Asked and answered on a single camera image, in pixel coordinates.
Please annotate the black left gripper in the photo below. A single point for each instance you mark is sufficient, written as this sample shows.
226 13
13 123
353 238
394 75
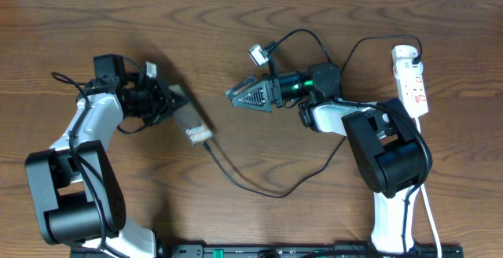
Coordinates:
163 103

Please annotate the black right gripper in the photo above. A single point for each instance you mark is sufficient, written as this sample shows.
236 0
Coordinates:
263 93

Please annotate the silver Galaxy smartphone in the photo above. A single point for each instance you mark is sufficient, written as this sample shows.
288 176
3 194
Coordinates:
192 124

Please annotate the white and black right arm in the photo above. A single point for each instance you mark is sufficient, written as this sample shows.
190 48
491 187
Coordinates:
390 153

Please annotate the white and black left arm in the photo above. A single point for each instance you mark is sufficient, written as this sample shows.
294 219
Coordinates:
76 195

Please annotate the white power strip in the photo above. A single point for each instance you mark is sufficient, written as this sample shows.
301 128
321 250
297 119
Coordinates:
409 79

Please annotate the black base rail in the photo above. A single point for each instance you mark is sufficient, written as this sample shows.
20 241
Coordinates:
348 249

